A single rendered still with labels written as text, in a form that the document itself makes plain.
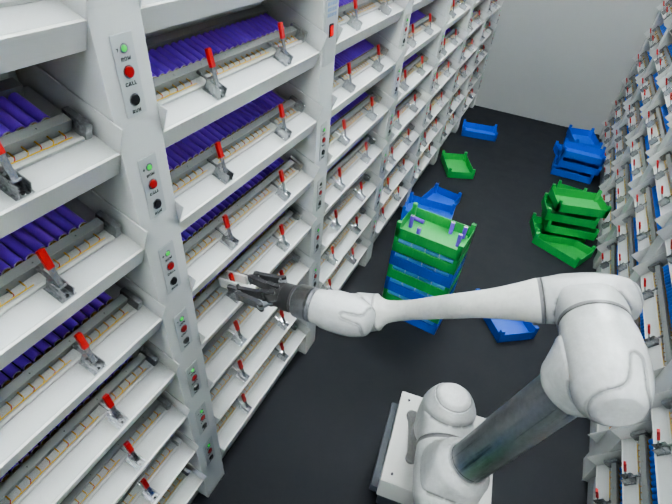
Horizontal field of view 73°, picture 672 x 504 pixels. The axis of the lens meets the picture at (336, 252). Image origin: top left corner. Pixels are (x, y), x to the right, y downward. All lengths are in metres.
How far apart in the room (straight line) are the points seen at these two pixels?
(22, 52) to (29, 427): 0.60
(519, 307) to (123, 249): 0.80
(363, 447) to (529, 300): 1.08
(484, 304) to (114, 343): 0.78
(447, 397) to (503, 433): 0.32
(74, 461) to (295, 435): 0.98
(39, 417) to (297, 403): 1.20
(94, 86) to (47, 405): 0.55
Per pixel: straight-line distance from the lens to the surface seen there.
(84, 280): 0.88
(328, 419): 1.95
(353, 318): 1.09
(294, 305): 1.15
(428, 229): 2.11
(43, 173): 0.78
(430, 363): 2.19
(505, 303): 1.04
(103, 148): 0.82
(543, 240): 3.18
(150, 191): 0.88
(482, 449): 1.17
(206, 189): 1.05
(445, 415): 1.38
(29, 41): 0.71
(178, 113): 0.93
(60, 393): 0.99
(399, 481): 1.54
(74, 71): 0.82
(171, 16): 0.87
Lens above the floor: 1.69
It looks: 40 degrees down
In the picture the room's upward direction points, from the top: 6 degrees clockwise
